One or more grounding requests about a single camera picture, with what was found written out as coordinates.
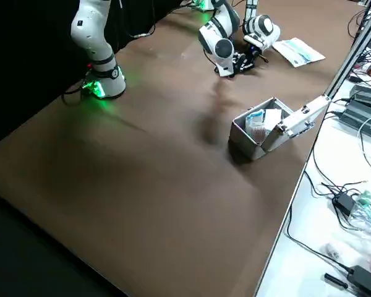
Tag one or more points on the black power adapter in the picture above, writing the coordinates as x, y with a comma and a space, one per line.
363, 278
343, 202

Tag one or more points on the black cylinder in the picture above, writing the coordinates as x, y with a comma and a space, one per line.
335, 280

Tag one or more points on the blue printed face mask packet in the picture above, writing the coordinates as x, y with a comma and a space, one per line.
300, 51

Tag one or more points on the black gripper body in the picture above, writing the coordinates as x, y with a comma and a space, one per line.
242, 63
257, 53

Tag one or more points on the small blue and white box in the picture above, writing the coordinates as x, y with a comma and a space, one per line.
255, 117

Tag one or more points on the white paper packet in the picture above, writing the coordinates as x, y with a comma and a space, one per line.
272, 119

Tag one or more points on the black ribbed metal block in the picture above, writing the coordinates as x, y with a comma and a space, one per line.
368, 94
361, 120

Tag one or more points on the silver aluminium first-aid case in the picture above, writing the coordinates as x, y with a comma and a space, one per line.
244, 139

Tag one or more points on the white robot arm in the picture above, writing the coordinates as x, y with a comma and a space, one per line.
262, 26
89, 34

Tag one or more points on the clear plastic bag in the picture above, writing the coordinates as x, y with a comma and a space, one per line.
363, 210

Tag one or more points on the clear cotton swab packet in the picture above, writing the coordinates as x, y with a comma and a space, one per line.
259, 133

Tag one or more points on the aluminium camera post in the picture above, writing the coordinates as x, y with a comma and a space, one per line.
349, 58

